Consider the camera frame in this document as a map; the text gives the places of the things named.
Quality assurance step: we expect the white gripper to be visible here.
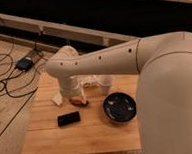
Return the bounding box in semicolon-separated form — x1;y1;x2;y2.
58;76;82;98

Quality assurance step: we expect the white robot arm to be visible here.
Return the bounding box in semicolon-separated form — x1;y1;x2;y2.
46;31;192;154

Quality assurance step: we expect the brown sausage toy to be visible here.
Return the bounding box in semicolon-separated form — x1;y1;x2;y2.
69;97;89;107

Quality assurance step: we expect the beige sponge block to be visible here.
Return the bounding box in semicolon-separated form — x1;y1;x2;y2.
51;92;63;107

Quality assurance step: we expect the black smartphone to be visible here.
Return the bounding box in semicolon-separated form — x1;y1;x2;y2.
58;111;81;126

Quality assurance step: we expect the translucent plastic cup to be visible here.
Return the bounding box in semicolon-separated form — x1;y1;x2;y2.
99;74;113;96

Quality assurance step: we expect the wooden table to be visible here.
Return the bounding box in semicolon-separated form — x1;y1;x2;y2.
21;73;140;154

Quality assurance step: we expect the long wooden beam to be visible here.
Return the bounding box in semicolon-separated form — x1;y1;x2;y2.
0;14;136;47

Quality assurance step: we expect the dark blue bowl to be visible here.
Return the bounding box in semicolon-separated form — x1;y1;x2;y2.
103;92;137;124

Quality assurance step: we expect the black floor cable left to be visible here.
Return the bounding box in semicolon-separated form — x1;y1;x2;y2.
0;34;63;143

